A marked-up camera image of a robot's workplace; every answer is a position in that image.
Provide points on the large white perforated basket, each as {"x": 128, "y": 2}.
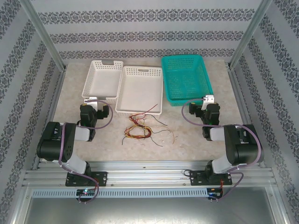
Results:
{"x": 140, "y": 91}

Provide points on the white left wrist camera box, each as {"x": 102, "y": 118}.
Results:
{"x": 91, "y": 101}

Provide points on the aluminium frame post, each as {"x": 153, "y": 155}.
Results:
{"x": 248, "y": 35}
{"x": 44, "y": 35}

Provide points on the teal perforated basket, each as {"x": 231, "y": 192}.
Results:
{"x": 187, "y": 79}

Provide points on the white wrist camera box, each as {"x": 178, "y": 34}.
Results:
{"x": 209, "y": 99}
{"x": 91, "y": 101}

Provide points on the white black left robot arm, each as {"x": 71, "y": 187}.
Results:
{"x": 53, "y": 140}

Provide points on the aluminium side rail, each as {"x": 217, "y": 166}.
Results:
{"x": 51, "y": 116}
{"x": 238, "y": 93}

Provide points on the aluminium mounting rail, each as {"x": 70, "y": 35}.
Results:
{"x": 144, "y": 175}

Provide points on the steel base sheet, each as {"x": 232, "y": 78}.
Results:
{"x": 149, "y": 210}

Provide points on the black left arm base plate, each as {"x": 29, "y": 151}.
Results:
{"x": 101, "y": 178}

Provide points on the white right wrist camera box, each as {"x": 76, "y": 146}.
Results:
{"x": 209, "y": 99}

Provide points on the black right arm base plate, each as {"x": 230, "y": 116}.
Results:
{"x": 196, "y": 178}

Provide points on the small white perforated basket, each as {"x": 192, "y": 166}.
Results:
{"x": 102, "y": 79}

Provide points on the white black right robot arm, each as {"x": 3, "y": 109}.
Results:
{"x": 245, "y": 149}

